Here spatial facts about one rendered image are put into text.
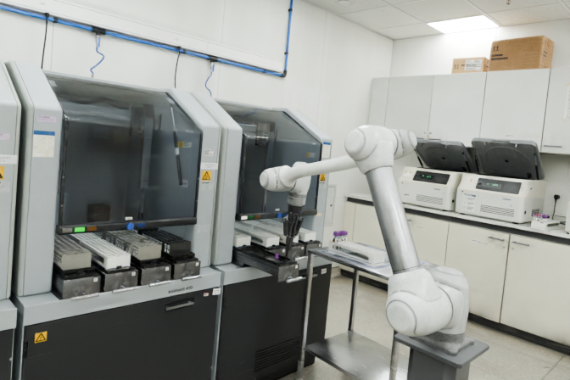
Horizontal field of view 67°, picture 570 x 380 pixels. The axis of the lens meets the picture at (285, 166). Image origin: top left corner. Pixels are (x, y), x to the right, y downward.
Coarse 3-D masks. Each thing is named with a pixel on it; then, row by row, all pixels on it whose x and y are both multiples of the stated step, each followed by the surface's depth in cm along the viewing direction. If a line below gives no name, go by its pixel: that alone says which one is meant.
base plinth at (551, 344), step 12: (348, 276) 469; (360, 276) 457; (384, 288) 436; (468, 312) 376; (492, 324) 362; (504, 324) 355; (516, 336) 348; (528, 336) 342; (552, 348) 330; (564, 348) 324
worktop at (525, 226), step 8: (368, 200) 445; (408, 208) 412; (416, 208) 406; (424, 208) 401; (432, 208) 406; (456, 216) 379; (464, 216) 374; (472, 216) 372; (480, 216) 376; (496, 224) 355; (504, 224) 351; (512, 224) 347; (520, 224) 351; (528, 224) 355; (544, 232) 330; (552, 232) 326; (560, 232) 324; (568, 232) 328
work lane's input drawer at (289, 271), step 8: (232, 248) 228; (240, 248) 227; (248, 248) 231; (256, 248) 231; (232, 256) 226; (240, 256) 222; (248, 256) 217; (256, 256) 214; (264, 256) 218; (272, 256) 220; (280, 256) 218; (248, 264) 217; (256, 264) 212; (264, 264) 208; (272, 264) 206; (280, 264) 202; (288, 264) 206; (296, 264) 209; (272, 272) 204; (280, 272) 202; (288, 272) 206; (296, 272) 210; (280, 280) 202; (288, 280) 200; (296, 280) 204
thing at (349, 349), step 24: (312, 264) 235; (360, 264) 214; (384, 264) 218; (432, 264) 227; (336, 336) 254; (360, 336) 257; (336, 360) 225; (360, 360) 227; (384, 360) 229; (408, 360) 232
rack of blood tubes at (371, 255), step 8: (344, 248) 224; (352, 248) 220; (360, 248) 222; (368, 248) 224; (344, 256) 224; (352, 256) 220; (360, 256) 227; (368, 256) 213; (376, 256) 212; (384, 256) 216; (368, 264) 212; (376, 264) 212
